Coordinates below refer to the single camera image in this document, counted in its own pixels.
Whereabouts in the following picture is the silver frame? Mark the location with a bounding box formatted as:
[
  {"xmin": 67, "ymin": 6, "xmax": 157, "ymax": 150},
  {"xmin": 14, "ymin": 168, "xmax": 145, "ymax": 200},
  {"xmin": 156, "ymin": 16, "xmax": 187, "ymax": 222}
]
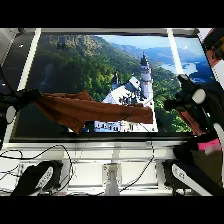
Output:
[{"xmin": 0, "ymin": 138, "xmax": 224, "ymax": 197}]

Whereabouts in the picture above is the brown garment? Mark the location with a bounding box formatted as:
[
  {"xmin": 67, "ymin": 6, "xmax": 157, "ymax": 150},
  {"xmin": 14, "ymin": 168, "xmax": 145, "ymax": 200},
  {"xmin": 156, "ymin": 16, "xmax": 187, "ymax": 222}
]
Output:
[{"xmin": 33, "ymin": 89, "xmax": 155, "ymax": 135}]

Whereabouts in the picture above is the pink garment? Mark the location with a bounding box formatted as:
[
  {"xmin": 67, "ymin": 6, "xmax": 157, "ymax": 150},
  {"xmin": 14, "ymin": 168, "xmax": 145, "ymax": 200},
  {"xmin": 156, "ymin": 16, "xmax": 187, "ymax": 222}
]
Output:
[{"xmin": 196, "ymin": 138, "xmax": 222, "ymax": 152}]

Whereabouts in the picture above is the black cable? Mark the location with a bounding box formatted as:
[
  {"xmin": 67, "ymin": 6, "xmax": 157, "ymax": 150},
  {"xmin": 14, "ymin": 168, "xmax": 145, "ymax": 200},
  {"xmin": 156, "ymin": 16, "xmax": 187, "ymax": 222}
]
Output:
[
  {"xmin": 0, "ymin": 143, "xmax": 74, "ymax": 194},
  {"xmin": 118, "ymin": 124, "xmax": 156, "ymax": 193}
]

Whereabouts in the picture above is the red-brown garment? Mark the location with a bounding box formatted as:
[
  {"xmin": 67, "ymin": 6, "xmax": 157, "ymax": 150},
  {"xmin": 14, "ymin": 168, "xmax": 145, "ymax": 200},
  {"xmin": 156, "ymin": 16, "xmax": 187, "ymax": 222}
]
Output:
[{"xmin": 178, "ymin": 109, "xmax": 205, "ymax": 135}]

